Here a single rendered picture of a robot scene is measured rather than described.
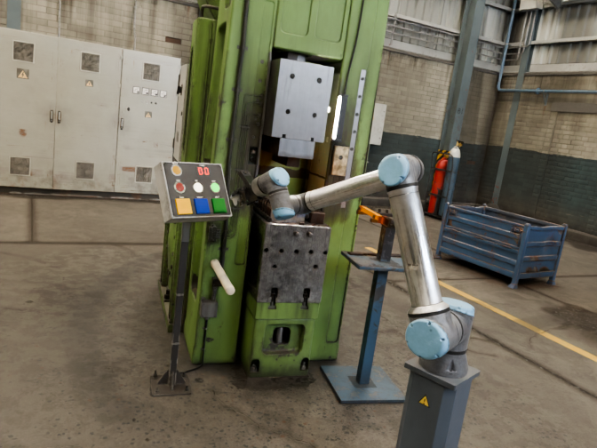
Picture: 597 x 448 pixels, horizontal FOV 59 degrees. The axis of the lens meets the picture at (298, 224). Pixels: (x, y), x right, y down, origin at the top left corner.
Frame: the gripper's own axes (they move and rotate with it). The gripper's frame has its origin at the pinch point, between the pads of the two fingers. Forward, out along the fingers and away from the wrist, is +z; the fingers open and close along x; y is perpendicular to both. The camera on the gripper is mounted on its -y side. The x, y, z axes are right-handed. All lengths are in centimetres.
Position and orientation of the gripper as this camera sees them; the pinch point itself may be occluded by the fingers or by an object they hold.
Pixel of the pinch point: (232, 196)
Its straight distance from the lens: 253.1
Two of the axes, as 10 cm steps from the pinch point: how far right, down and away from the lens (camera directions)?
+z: -6.6, 2.7, 7.0
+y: 2.1, 9.6, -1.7
